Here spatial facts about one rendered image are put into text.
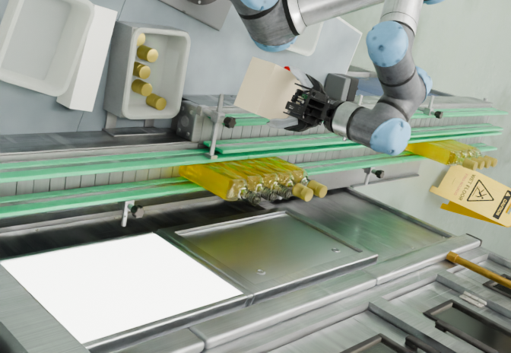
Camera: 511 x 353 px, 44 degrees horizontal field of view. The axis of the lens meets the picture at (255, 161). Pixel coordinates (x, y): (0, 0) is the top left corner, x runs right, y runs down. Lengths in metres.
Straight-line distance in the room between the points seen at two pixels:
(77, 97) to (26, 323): 1.04
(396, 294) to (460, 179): 3.40
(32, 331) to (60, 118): 1.11
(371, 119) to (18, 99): 0.78
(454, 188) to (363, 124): 3.68
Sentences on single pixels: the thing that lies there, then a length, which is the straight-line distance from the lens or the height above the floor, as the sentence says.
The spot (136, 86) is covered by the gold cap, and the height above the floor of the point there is 0.79.
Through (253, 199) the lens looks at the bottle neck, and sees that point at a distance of 1.49.
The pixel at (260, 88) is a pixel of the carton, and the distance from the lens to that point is 1.44.
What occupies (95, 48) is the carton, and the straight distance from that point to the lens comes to 1.51.
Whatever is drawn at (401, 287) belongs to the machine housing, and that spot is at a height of 1.43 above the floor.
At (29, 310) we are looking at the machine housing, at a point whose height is 1.67.
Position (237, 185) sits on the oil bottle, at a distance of 1.52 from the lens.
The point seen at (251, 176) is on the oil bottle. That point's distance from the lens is 1.57.
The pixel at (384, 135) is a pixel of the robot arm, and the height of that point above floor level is 1.44.
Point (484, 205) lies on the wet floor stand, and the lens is 4.90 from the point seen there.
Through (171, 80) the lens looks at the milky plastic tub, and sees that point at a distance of 1.66.
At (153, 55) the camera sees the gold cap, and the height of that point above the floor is 0.81.
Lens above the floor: 2.07
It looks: 40 degrees down
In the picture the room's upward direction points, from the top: 115 degrees clockwise
